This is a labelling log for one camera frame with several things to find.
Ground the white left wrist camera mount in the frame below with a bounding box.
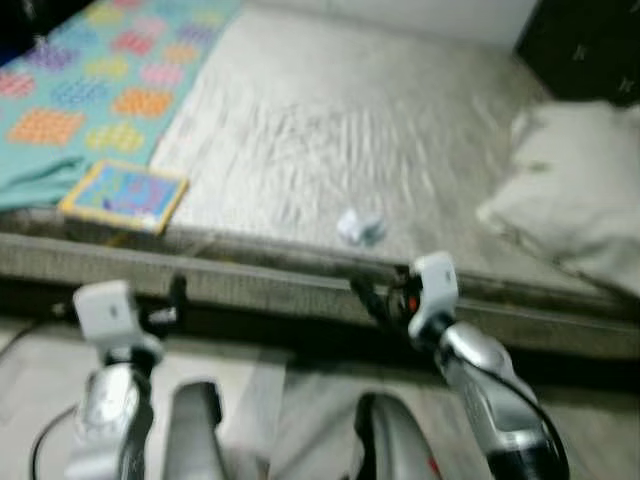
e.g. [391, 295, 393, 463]
[73, 280, 141, 346]

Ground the silver left robot leg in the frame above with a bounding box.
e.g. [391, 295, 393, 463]
[160, 380, 226, 480]

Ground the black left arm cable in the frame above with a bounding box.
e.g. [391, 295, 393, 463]
[28, 400, 81, 480]

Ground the silver robot leg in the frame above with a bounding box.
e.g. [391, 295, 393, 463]
[350, 392, 441, 480]
[160, 380, 226, 480]

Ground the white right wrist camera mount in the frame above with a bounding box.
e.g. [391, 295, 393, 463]
[410, 252, 461, 331]

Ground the silver right robot leg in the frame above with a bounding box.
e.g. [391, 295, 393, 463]
[350, 392, 441, 480]

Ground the grey quilted mattress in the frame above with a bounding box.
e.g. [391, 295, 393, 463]
[0, 0, 640, 361]

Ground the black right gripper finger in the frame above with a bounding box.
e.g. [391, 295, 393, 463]
[350, 277, 396, 326]

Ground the white pillow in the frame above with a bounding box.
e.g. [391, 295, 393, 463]
[476, 100, 640, 296]

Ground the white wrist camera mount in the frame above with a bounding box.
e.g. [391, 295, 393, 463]
[410, 252, 461, 331]
[73, 280, 141, 346]

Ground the colourful children's board book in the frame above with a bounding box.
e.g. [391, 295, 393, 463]
[58, 160, 191, 236]

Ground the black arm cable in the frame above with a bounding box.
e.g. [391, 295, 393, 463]
[28, 400, 81, 480]
[480, 350, 571, 471]

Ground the black tufted headboard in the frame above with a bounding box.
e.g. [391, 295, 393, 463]
[515, 0, 640, 106]

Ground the crumpled white paper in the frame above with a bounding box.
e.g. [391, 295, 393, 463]
[337, 208, 386, 247]

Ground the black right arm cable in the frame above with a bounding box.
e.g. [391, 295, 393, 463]
[480, 350, 571, 471]

